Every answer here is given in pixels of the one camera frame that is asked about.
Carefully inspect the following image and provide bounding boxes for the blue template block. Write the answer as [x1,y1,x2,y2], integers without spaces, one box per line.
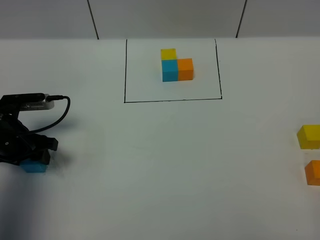
[161,59,179,82]

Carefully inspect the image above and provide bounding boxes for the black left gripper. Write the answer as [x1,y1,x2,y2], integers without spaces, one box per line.
[0,114,58,165]

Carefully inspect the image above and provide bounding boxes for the orange template block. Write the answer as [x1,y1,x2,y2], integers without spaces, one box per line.
[177,58,194,81]

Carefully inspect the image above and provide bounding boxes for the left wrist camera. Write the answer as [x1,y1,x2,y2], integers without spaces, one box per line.
[0,93,55,114]

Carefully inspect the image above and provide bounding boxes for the yellow template block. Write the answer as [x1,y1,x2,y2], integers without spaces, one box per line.
[160,48,177,61]

